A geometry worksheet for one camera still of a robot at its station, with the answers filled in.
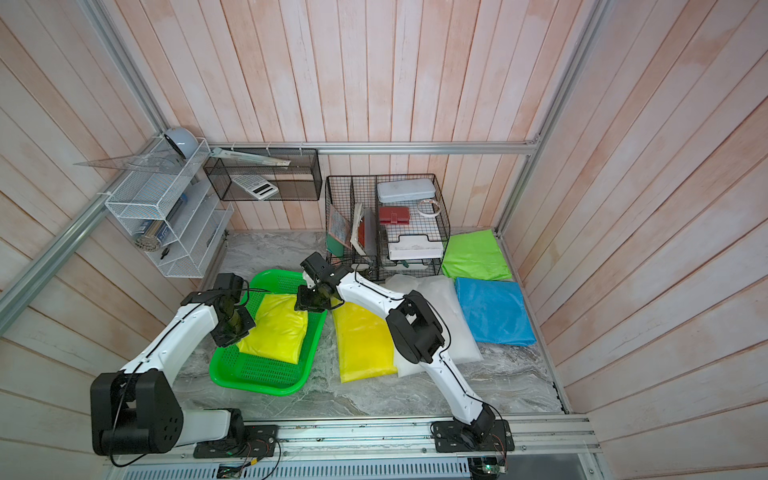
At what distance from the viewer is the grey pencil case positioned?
3.38ft

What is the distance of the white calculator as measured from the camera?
3.18ft

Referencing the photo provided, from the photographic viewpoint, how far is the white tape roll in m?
1.00

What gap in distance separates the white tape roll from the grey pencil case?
0.07 feet
